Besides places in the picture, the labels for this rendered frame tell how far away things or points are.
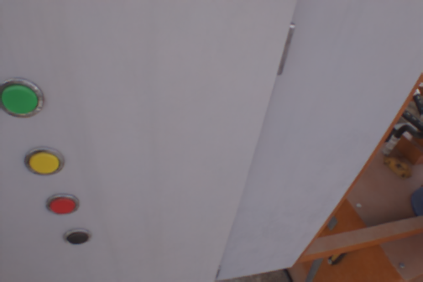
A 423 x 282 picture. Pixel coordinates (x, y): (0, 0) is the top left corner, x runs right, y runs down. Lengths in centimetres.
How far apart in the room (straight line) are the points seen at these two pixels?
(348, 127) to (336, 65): 10
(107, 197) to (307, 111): 22
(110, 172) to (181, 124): 8
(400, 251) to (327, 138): 64
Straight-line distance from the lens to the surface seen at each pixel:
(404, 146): 129
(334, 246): 78
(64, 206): 28
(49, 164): 24
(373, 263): 97
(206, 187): 30
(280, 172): 37
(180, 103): 22
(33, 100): 20
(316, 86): 29
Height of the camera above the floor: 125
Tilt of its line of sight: 41 degrees down
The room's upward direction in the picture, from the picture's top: 9 degrees clockwise
